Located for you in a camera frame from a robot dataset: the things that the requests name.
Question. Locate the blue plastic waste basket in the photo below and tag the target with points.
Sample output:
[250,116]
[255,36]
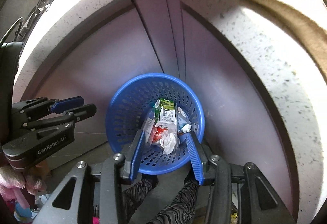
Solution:
[133,108]

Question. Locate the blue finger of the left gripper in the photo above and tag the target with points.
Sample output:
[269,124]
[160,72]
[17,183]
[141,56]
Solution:
[61,106]
[81,113]

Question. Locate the green white milk carton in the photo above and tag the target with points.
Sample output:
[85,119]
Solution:
[165,114]

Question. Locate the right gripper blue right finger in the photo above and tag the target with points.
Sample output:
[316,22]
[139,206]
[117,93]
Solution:
[198,157]

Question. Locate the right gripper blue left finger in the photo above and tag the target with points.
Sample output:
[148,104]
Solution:
[133,157]

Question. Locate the clear plastic bag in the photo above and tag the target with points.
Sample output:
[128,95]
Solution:
[169,142]

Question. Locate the red white paper food bag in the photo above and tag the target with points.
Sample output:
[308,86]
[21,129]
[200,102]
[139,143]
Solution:
[152,133]

